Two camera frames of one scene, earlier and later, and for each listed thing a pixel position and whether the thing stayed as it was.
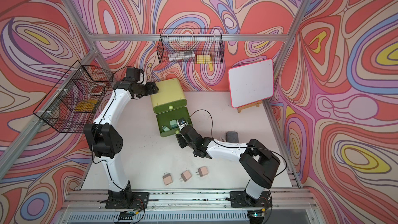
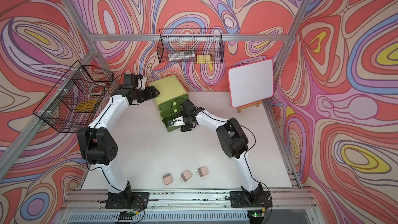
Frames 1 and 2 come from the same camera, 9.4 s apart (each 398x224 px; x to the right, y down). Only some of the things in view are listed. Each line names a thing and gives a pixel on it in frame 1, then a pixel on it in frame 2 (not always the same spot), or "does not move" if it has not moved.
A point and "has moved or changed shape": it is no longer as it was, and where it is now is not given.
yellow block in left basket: [85, 106] does not move
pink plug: [202, 171] does not move
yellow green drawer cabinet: [169, 100] does not move
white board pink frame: [251, 83] does not move
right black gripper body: [183, 143] → [188, 125]
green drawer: [170, 107] has moved or changed shape
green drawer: [169, 120] has moved or changed shape
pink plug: [185, 176] does not move
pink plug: [167, 178] does not move
